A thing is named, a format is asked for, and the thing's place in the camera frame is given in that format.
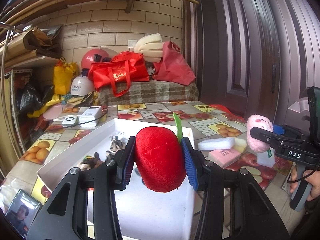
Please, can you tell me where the pink red helmet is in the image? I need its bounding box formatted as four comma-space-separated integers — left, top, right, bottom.
81, 49, 111, 69

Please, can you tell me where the white round wireless charger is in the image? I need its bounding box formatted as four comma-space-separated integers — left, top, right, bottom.
53, 115, 78, 127

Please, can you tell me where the braided brown rope toy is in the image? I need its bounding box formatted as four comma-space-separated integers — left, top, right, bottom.
78, 152, 103, 171

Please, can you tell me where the smartphone with photo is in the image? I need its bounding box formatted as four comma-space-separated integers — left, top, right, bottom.
5, 189, 42, 239

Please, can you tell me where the cream foam roll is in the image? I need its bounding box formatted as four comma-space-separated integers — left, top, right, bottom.
133, 33, 164, 63

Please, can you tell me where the white power bank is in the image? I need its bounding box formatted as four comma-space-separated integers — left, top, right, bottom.
79, 106, 103, 127

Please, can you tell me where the yellow shopping bag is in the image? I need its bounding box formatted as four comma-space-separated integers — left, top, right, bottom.
53, 57, 79, 95

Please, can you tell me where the fruit pattern tablecloth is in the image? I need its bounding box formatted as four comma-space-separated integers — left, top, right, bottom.
0, 100, 298, 240

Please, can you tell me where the glossy red tote bag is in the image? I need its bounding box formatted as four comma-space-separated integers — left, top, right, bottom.
87, 51, 150, 97

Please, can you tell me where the plaid blanket covered bench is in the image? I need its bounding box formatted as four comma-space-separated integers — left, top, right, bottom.
98, 80, 199, 106

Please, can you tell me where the white safety helmet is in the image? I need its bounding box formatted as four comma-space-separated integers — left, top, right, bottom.
70, 75, 95, 96

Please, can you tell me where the white shallow tray box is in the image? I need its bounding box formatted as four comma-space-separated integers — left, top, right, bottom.
37, 119, 195, 239

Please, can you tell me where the black plastic bag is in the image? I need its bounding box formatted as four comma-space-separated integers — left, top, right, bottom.
16, 83, 54, 114

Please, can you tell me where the pink plush toy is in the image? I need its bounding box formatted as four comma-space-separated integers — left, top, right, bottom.
247, 114, 273, 153

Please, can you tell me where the red plush apple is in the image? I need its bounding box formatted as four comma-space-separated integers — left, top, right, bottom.
135, 126, 186, 193

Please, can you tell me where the black cable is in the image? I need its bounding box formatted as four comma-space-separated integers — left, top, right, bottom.
46, 107, 109, 129

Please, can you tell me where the dark red fabric bag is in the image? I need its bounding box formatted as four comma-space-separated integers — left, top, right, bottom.
152, 41, 196, 86

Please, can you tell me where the black camera module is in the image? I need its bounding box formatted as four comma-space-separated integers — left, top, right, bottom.
307, 86, 320, 145

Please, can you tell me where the pink tissue pack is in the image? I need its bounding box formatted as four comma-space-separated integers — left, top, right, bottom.
207, 148, 241, 168

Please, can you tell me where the wall light switch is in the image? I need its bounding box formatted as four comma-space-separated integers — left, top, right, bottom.
127, 39, 137, 48

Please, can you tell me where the dark wooden door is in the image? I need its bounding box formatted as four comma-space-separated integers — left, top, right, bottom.
183, 0, 319, 130

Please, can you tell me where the wooden wall shelf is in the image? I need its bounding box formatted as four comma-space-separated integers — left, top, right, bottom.
0, 23, 65, 73

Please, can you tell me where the white foam block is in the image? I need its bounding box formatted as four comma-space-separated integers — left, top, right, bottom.
197, 137, 235, 151

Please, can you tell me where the cream yellow sponge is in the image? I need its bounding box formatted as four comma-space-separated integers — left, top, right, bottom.
233, 138, 247, 154

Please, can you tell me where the flat red gift bag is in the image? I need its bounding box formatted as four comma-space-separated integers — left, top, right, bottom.
210, 104, 231, 114

